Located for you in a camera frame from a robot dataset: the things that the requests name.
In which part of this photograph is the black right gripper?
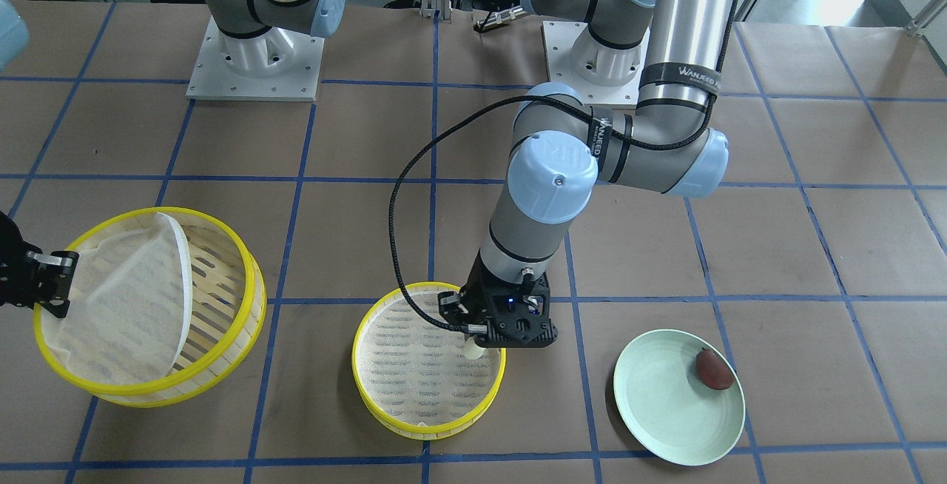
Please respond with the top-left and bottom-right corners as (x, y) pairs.
(1, 213), (80, 319)

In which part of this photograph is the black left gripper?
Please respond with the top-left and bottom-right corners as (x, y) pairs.
(437, 257), (559, 348)

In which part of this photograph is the white steamed bun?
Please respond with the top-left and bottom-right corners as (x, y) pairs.
(462, 338), (486, 360)

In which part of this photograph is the yellow steamer layer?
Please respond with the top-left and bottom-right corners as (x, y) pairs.
(351, 281), (507, 441)
(33, 206), (266, 409)

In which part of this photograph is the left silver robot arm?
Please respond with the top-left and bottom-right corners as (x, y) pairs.
(424, 0), (738, 348)

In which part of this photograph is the white steamer liner cloth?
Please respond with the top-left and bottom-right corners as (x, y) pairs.
(360, 290), (499, 426)

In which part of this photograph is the folded white liner cloth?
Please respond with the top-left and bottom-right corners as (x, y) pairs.
(38, 212), (193, 386)

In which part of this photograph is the pale green plate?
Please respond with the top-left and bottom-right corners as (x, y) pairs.
(613, 329), (747, 466)

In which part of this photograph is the brown sweet potato bun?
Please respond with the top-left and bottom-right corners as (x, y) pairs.
(695, 348), (736, 391)

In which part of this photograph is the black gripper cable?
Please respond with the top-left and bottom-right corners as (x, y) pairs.
(390, 0), (742, 334)

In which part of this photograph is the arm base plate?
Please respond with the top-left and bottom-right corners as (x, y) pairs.
(541, 21), (650, 98)
(186, 18), (324, 102)

